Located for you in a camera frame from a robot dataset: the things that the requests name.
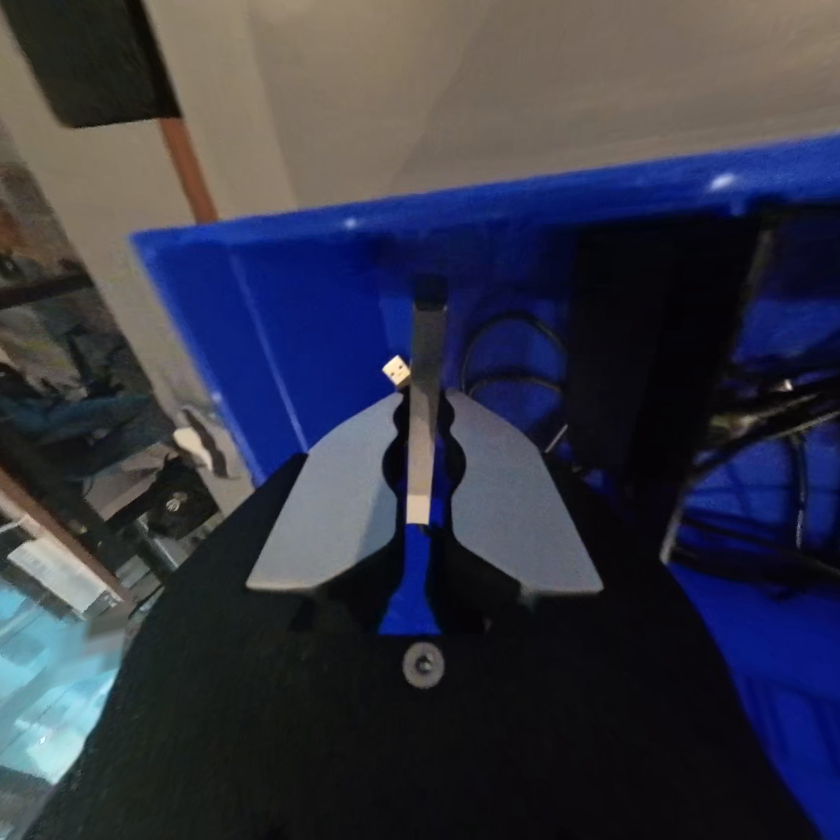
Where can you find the grey usb hub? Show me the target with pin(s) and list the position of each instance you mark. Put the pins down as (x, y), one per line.
(423, 426)

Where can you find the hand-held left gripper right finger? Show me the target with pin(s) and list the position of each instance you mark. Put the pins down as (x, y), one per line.
(518, 505)

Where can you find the black table strip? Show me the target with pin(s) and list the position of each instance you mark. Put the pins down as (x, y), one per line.
(98, 59)

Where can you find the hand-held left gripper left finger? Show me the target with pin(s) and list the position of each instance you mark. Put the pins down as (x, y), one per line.
(328, 499)

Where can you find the black flat object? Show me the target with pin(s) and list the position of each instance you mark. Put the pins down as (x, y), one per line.
(630, 341)

